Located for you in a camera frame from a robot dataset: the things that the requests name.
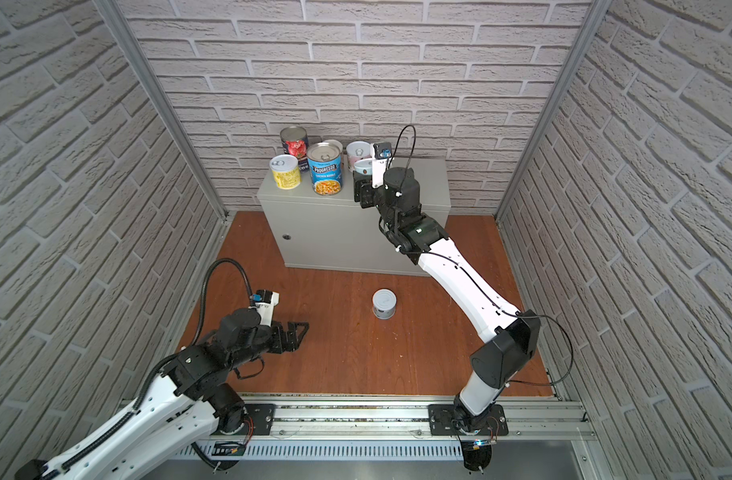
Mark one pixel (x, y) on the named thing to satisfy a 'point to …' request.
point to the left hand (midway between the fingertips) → (298, 322)
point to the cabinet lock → (286, 236)
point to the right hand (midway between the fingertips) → (371, 165)
